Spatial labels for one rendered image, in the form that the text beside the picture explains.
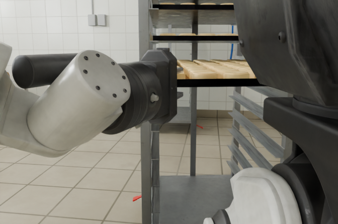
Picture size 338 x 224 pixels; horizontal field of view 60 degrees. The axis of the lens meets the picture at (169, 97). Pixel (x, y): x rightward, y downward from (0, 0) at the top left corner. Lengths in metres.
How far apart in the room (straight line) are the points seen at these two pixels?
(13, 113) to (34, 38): 3.75
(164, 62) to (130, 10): 3.17
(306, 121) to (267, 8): 0.10
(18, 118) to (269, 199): 0.26
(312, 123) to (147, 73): 0.21
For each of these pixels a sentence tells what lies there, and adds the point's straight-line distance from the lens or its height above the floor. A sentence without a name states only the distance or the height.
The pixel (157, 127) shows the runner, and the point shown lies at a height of 0.59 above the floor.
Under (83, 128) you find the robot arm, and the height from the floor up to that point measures 0.76.
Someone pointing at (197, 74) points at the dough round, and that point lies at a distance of 0.56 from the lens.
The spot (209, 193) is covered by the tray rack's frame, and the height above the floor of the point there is 0.15.
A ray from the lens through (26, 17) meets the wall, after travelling 4.15.
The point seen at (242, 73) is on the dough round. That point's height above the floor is 0.79.
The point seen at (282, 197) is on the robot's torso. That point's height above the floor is 0.71.
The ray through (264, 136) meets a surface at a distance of 1.15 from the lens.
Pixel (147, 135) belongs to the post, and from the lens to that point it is 0.90.
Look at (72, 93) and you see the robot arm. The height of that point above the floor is 0.80.
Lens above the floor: 0.84
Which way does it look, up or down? 10 degrees down
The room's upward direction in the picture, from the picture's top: straight up
